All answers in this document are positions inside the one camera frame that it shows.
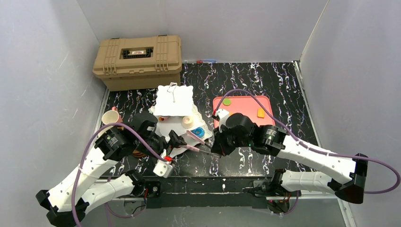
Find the stack of brown wooden coasters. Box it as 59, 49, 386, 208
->
132, 150, 147, 158

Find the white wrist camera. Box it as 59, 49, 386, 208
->
212, 109, 230, 132
153, 159, 175, 178

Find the orange biscuit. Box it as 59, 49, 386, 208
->
257, 108, 266, 119

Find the pink mug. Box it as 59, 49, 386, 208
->
101, 106, 123, 125

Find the pink cake slice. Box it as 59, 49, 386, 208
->
158, 116, 169, 122

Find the blue donut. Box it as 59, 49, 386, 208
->
191, 127, 205, 138

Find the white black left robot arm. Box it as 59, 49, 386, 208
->
36, 113, 186, 227

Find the pink serving tray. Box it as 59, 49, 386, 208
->
212, 96, 275, 126

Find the aluminium frame rail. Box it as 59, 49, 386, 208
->
66, 177, 349, 201

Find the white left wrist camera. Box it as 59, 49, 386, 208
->
153, 159, 175, 178

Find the white three-tier cake stand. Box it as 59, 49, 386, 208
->
149, 83, 212, 157

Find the tan plastic tool case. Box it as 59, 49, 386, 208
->
93, 35, 182, 91

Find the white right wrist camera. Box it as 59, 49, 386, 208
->
212, 109, 230, 132

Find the green round macaron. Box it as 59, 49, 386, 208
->
222, 98, 232, 106

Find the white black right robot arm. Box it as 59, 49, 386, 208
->
211, 109, 368, 204

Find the white round cake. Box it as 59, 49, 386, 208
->
181, 116, 195, 129

